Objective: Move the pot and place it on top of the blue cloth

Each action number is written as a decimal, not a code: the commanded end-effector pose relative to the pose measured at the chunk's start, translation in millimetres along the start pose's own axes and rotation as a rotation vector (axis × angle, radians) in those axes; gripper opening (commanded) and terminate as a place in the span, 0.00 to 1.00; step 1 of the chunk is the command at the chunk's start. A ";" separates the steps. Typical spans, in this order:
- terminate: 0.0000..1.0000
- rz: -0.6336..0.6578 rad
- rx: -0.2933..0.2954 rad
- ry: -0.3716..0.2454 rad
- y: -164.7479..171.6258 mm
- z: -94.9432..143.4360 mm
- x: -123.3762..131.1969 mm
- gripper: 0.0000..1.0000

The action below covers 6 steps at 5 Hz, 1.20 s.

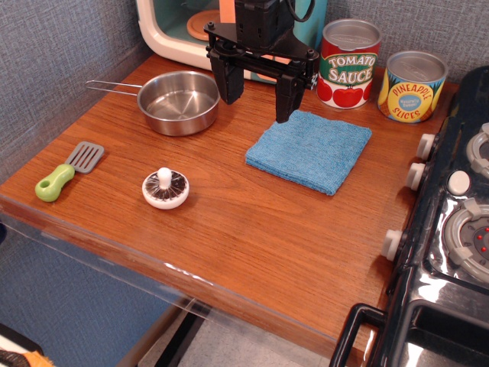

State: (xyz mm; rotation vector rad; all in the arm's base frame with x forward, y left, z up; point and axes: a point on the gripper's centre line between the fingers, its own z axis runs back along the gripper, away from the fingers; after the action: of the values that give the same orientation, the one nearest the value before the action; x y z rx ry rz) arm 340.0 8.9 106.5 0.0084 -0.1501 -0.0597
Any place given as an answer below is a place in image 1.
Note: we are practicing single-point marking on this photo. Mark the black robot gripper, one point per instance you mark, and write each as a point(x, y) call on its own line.
point(262, 41)

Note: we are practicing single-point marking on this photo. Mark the stainless steel pot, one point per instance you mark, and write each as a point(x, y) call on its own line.
point(174, 104)

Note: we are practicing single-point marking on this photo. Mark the blue folded cloth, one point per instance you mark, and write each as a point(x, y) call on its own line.
point(310, 150)

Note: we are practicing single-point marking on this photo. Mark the white stove knob top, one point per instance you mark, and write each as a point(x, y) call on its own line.
point(425, 146)

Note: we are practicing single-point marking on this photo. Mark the white stove knob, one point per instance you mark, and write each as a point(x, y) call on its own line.
point(425, 146)
point(391, 243)
point(415, 175)

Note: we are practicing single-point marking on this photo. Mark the orange microwave plate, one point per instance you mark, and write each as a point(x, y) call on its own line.
point(196, 23)

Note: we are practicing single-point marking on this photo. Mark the tomato sauce can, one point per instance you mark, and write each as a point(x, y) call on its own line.
point(349, 56)

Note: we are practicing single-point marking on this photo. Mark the toy microwave oven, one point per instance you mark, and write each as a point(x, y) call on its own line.
point(163, 27)

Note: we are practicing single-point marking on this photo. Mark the white toy mushroom slice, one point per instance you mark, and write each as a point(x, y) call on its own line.
point(165, 189)

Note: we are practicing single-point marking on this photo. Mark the pineapple slices can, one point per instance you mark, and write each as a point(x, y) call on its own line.
point(411, 87)

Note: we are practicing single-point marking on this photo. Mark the white stove knob middle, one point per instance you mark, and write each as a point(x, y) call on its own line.
point(415, 175)

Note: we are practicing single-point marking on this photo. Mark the white stove knob bottom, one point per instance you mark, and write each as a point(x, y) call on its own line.
point(391, 243)

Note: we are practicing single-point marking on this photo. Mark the black toy stove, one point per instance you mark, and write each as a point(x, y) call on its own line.
point(437, 309)

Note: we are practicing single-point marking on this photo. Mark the green handled grey spatula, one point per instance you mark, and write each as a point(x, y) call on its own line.
point(83, 159)

